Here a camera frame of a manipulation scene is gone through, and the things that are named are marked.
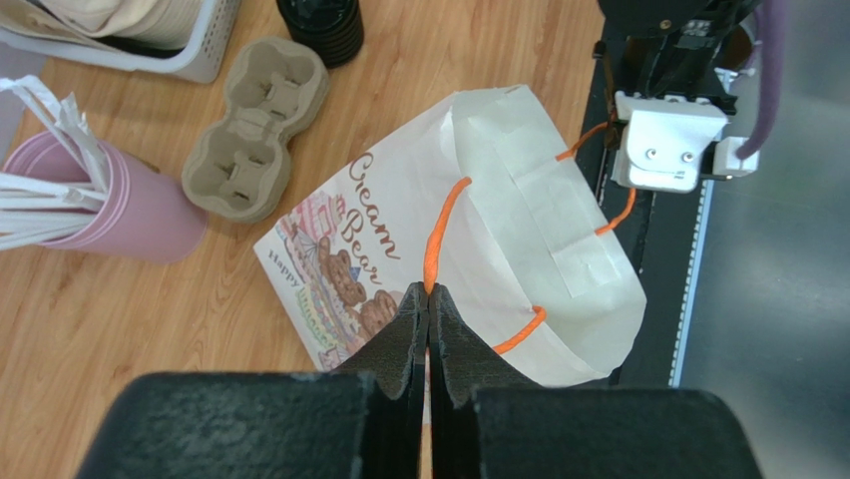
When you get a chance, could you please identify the white paper takeout bag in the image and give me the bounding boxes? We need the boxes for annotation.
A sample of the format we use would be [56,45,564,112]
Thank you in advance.
[254,85,646,386]

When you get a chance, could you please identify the stack of black lids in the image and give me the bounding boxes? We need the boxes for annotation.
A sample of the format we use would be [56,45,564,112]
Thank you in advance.
[276,0,364,69]

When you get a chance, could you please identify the white plastic basket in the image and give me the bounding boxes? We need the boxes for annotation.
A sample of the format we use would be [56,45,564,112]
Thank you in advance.
[1,0,241,84]

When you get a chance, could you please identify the pink straw holder cup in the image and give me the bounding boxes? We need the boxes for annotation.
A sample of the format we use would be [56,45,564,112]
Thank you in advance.
[3,132,208,263]

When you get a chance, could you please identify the wrapped white straws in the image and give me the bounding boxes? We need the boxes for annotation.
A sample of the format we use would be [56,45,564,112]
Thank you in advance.
[1,75,112,250]

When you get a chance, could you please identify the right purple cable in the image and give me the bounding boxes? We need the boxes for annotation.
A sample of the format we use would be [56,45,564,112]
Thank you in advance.
[733,0,788,161]

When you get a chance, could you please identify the cardboard cup carrier tray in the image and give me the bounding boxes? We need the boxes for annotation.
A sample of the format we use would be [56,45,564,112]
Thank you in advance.
[182,37,329,224]

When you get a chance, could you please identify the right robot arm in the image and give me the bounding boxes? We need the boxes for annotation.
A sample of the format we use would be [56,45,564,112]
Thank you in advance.
[594,1,761,117]

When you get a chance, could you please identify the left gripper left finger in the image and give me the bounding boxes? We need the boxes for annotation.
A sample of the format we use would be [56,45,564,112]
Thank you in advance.
[332,282,428,478]

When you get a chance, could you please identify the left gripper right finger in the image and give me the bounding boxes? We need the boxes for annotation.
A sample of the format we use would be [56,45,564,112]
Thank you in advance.
[428,284,538,478]

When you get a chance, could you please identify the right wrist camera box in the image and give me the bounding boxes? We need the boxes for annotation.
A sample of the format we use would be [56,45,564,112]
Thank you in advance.
[612,91,759,194]

